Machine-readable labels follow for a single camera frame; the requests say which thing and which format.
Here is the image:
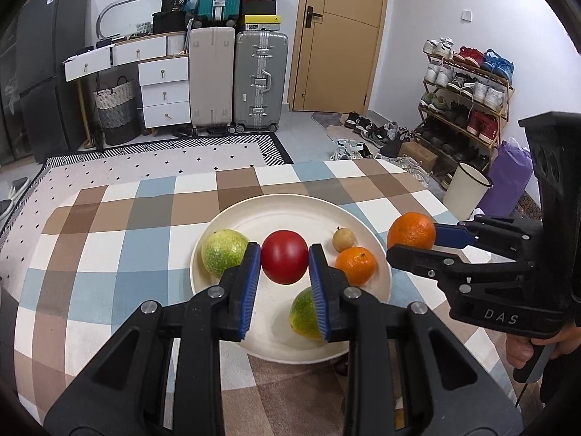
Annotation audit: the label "black storage bag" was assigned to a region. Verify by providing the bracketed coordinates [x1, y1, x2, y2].
[152, 11, 189, 35]

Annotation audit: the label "wooden shoe rack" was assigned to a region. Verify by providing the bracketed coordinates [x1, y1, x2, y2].
[415, 39, 516, 178]

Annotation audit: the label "silver suitcase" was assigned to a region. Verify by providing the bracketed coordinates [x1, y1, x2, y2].
[233, 31, 290, 133]

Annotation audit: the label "rows of sneakers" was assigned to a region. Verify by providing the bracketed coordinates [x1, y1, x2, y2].
[418, 37, 516, 173]

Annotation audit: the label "large orange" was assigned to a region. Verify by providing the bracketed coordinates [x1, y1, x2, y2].
[387, 211, 437, 250]

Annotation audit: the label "checked tablecloth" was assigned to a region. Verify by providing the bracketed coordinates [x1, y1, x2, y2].
[13, 159, 527, 436]

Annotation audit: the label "cream round plate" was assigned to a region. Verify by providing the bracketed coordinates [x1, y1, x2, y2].
[189, 195, 392, 364]

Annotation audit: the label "white waste bin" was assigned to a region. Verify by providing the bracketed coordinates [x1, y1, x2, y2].
[442, 161, 493, 221]

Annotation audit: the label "beige suitcase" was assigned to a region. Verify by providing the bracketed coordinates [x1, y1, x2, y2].
[187, 26, 237, 134]

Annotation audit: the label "brown cardboard box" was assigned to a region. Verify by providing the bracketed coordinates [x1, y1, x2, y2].
[399, 142, 439, 171]

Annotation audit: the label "wooden door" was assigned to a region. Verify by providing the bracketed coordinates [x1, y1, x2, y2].
[287, 0, 392, 113]

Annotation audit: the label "white drawer desk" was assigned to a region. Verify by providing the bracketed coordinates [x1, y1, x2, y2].
[64, 32, 191, 137]

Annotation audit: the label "yellow-green guava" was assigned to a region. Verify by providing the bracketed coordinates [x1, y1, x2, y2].
[201, 229, 251, 279]
[289, 287, 328, 342]

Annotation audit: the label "yellow and black shoe box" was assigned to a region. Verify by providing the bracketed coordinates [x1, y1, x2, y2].
[238, 15, 281, 32]

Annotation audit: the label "dark grey fridge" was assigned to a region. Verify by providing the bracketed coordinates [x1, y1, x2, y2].
[13, 0, 92, 153]

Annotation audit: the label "person's right hand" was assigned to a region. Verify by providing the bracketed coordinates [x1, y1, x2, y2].
[505, 326, 581, 368]

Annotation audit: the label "small orange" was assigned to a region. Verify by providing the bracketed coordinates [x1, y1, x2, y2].
[335, 246, 378, 287]

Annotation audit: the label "red tomato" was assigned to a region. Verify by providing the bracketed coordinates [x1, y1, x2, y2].
[261, 230, 309, 284]

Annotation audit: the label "purple bag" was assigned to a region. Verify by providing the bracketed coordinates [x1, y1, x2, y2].
[488, 141, 534, 219]

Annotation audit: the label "grey door mat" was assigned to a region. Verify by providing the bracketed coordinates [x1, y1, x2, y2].
[311, 111, 346, 129]

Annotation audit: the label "plain black shoe box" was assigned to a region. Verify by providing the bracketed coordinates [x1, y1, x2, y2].
[240, 0, 277, 16]

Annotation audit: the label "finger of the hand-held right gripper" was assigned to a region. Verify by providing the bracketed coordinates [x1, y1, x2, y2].
[433, 215, 544, 262]
[387, 244, 533, 292]

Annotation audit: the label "grey curved metal tube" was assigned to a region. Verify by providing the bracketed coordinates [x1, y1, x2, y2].
[95, 0, 164, 41]

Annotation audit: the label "dark glass door cabinet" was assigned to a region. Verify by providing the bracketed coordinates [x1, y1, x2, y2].
[0, 23, 23, 164]

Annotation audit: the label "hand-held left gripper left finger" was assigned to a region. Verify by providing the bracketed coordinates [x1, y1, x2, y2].
[43, 242, 263, 436]

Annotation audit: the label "brown longan fruit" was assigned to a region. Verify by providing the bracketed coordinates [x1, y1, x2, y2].
[332, 226, 355, 253]

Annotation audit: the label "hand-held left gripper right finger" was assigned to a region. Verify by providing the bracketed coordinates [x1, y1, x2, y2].
[309, 243, 523, 436]

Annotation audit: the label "grey wicker basket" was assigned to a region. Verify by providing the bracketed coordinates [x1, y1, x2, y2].
[93, 77, 141, 146]

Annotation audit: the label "scattered pile of shoes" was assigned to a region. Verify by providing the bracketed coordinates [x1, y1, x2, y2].
[329, 111, 432, 187]

